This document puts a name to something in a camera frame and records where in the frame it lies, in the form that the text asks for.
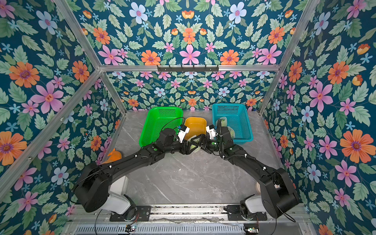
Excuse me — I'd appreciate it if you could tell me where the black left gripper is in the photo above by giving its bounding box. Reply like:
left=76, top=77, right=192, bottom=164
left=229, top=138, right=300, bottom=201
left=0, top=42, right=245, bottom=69
left=163, top=138, right=198, bottom=155

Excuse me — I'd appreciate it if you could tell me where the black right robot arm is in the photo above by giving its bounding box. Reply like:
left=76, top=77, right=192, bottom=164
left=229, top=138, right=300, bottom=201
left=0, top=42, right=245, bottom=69
left=201, top=127, right=299, bottom=221

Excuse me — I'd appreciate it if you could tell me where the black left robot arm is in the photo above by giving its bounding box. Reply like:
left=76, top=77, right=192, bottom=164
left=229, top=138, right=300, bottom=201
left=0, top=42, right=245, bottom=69
left=73, top=128, right=193, bottom=215

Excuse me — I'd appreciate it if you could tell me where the yellow plastic tub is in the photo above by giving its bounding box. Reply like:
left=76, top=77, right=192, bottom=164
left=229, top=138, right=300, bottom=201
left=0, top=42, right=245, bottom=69
left=185, top=117, right=207, bottom=140

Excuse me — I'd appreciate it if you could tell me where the teal plastic basket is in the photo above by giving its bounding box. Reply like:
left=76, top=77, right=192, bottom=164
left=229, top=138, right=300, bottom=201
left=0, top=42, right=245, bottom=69
left=212, top=103, right=254, bottom=145

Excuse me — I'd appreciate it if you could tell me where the green plastic basket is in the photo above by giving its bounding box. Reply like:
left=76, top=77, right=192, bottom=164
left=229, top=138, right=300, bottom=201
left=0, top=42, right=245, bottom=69
left=139, top=107, right=183, bottom=147

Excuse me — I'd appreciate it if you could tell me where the orange plush toy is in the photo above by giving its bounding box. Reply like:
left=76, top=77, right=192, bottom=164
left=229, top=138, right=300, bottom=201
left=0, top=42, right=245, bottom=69
left=103, top=149, right=122, bottom=164

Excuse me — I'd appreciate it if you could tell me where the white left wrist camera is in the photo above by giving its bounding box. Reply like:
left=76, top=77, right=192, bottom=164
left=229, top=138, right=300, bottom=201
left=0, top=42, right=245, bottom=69
left=178, top=124, right=190, bottom=143

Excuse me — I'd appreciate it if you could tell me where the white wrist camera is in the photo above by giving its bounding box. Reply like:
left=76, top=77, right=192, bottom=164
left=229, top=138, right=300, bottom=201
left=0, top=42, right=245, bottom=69
left=178, top=124, right=190, bottom=143
left=206, top=124, right=217, bottom=140

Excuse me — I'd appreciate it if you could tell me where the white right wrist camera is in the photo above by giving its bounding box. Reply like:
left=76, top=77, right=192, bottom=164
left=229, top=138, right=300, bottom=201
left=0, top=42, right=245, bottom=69
left=206, top=124, right=217, bottom=140

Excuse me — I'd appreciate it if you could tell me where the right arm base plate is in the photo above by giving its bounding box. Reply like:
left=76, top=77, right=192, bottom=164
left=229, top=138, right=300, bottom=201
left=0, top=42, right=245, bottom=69
left=223, top=205, right=267, bottom=222

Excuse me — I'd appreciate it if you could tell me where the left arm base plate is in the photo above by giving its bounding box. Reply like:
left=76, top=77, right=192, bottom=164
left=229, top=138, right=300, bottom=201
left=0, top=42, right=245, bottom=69
left=110, top=206, right=151, bottom=222

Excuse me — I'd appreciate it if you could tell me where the black wall hook rail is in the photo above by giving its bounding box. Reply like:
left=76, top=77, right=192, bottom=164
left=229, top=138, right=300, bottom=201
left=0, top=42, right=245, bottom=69
left=157, top=65, right=219, bottom=72

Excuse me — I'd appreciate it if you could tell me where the aluminium front rail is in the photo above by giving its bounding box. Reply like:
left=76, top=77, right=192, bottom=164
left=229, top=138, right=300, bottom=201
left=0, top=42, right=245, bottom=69
left=62, top=204, right=316, bottom=235

